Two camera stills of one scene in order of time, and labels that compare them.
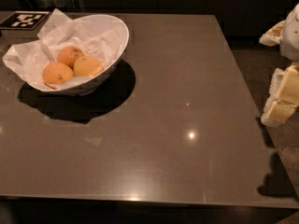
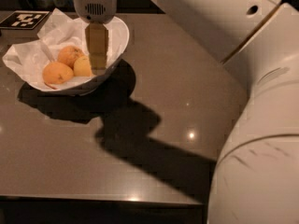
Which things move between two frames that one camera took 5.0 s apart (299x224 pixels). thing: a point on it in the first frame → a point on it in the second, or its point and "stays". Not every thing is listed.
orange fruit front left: (57, 73) stays
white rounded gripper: (291, 35) → (94, 8)
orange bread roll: (68, 54) stays
